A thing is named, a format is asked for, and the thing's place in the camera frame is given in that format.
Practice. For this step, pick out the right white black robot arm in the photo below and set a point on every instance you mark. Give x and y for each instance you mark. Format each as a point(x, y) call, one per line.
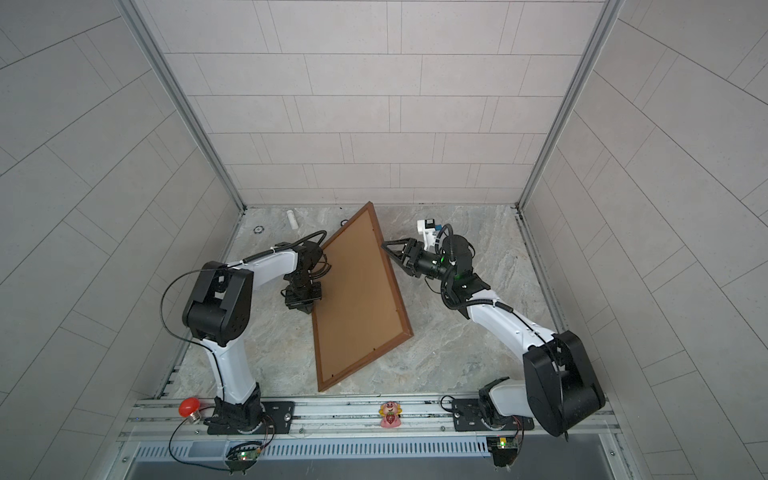
point(560, 388)

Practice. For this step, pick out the brown wooden picture frame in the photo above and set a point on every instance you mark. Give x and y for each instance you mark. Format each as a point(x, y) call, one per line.
point(402, 312)

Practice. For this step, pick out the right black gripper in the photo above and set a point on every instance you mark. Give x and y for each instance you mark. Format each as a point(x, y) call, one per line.
point(410, 261)

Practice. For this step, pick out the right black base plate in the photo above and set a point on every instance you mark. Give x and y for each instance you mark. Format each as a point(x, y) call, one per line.
point(475, 414)

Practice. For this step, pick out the right green circuit board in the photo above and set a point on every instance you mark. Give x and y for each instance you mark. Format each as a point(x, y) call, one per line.
point(503, 450)

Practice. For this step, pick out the pink toy figure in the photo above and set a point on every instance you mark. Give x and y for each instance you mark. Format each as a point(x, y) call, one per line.
point(390, 413)

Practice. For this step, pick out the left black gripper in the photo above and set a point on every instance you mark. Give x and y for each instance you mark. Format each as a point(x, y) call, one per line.
point(298, 303)

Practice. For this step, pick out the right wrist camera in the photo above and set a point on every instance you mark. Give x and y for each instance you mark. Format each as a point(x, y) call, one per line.
point(429, 230)

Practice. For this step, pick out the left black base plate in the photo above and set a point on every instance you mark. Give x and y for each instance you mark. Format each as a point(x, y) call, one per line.
point(279, 420)

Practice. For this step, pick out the green circuit board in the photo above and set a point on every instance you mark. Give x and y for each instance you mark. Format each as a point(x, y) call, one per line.
point(240, 458)
point(503, 450)

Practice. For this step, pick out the red emergency stop button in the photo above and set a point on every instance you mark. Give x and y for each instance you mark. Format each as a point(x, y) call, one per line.
point(190, 409)

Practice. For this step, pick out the left green circuit board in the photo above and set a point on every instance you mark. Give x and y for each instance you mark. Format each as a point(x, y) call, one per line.
point(240, 458)

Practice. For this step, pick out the white cylinder tube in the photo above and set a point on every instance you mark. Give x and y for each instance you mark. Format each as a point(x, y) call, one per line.
point(292, 219)

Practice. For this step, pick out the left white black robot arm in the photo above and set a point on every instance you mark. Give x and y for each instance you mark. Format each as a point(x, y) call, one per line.
point(218, 313)

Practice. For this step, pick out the white vented cable duct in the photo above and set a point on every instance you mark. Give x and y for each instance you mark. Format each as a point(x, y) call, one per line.
point(328, 448)

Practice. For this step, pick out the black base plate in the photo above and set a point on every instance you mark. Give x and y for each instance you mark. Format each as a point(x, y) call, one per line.
point(475, 414)
point(279, 420)

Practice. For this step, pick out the aluminium front rail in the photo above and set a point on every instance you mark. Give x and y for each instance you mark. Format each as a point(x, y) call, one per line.
point(314, 418)

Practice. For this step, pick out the brown cardboard backing board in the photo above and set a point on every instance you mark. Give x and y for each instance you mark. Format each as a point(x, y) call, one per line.
point(360, 300)

